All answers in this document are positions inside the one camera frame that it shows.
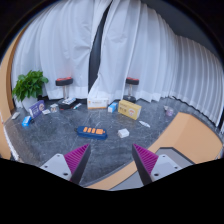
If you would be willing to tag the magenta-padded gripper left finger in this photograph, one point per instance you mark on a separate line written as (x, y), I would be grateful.
(56, 165)

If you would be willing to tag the purple printed box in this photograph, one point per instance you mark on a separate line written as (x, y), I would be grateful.
(36, 109)

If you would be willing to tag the red-topped black stool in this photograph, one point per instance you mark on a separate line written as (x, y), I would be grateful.
(132, 81)
(64, 81)

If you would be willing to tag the white and orange box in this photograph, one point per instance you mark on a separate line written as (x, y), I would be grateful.
(97, 103)

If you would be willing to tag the blue power strip orange sockets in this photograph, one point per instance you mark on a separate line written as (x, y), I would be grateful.
(91, 132)

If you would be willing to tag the yellow cardboard box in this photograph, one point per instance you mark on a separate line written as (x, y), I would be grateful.
(129, 109)

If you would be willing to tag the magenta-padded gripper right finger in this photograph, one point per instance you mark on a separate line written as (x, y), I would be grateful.
(163, 165)

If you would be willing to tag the small blue packet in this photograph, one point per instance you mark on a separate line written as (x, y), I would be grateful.
(26, 121)

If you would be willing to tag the small white card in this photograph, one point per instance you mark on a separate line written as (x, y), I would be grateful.
(46, 112)

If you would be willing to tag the small blue white box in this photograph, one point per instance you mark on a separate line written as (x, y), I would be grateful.
(112, 107)

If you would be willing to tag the white curtain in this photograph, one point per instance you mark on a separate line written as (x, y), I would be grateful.
(153, 56)
(63, 43)

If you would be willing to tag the small white packet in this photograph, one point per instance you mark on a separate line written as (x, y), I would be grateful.
(15, 115)

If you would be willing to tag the green potted plant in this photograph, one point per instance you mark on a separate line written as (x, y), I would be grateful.
(30, 85)

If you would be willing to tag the white tissue pack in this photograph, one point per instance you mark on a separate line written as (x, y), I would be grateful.
(69, 101)

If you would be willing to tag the white marker pen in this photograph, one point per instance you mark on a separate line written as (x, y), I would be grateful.
(76, 106)

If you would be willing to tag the white plastic sachet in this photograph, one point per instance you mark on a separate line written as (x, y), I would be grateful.
(144, 124)

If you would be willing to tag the small purple cup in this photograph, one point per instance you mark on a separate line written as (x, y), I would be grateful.
(169, 112)

